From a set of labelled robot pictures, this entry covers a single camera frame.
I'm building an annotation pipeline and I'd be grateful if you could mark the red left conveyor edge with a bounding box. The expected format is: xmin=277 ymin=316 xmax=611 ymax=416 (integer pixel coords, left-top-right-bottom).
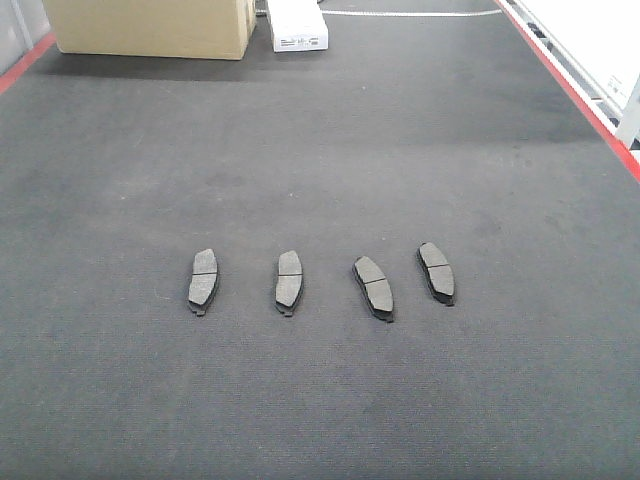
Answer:
xmin=0 ymin=33 xmax=56 ymax=95

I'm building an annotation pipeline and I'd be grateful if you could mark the grey brake pad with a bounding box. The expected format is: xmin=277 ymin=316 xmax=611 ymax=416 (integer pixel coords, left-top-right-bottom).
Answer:
xmin=275 ymin=250 xmax=304 ymax=317
xmin=187 ymin=248 xmax=218 ymax=316
xmin=417 ymin=242 xmax=456 ymax=306
xmin=353 ymin=256 xmax=394 ymax=323

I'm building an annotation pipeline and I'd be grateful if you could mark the cardboard box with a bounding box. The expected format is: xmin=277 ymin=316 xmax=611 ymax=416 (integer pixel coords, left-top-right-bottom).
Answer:
xmin=43 ymin=0 xmax=256 ymax=60

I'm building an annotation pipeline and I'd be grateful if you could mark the white carton box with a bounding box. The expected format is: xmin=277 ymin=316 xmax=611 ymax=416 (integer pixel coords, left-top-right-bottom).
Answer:
xmin=266 ymin=0 xmax=329 ymax=53

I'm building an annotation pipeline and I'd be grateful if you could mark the red white conveyor side rail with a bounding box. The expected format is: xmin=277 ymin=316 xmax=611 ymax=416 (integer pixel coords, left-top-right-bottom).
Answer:
xmin=497 ymin=1 xmax=639 ymax=178

